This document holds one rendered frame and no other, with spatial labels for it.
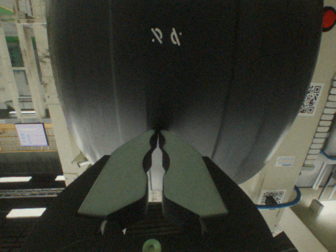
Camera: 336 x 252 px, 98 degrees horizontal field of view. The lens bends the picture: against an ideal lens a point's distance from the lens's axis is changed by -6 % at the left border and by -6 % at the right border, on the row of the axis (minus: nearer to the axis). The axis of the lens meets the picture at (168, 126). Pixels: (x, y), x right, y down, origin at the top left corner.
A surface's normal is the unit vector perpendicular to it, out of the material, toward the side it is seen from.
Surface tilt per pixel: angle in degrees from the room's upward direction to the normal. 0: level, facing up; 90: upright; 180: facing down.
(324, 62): 90
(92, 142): 74
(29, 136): 90
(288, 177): 90
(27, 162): 90
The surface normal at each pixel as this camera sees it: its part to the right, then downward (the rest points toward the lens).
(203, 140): 0.03, 0.57
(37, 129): 0.15, 0.34
